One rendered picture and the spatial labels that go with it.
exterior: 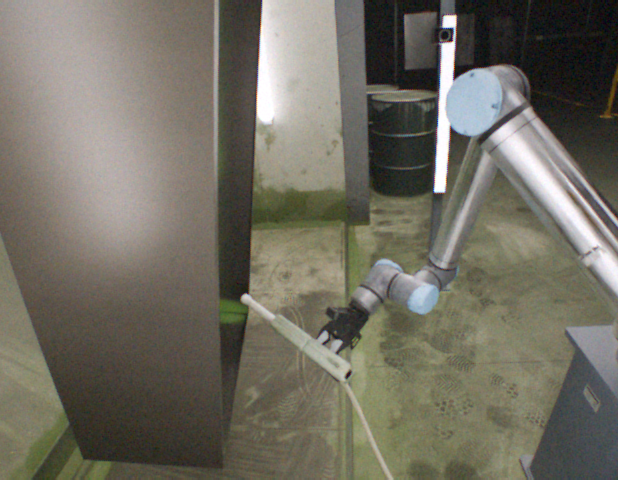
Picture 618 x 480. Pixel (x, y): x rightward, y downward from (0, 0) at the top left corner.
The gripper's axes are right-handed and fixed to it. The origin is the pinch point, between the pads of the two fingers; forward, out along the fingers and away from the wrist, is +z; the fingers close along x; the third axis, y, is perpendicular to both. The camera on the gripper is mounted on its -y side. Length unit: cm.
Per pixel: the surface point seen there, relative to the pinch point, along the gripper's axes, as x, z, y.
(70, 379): 16, 38, -44
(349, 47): 118, -170, -3
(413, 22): 350, -580, 161
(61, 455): 71, 87, 12
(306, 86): 140, -142, 8
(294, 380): 37, 9, 55
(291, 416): 24, 20, 49
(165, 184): -6, 0, -70
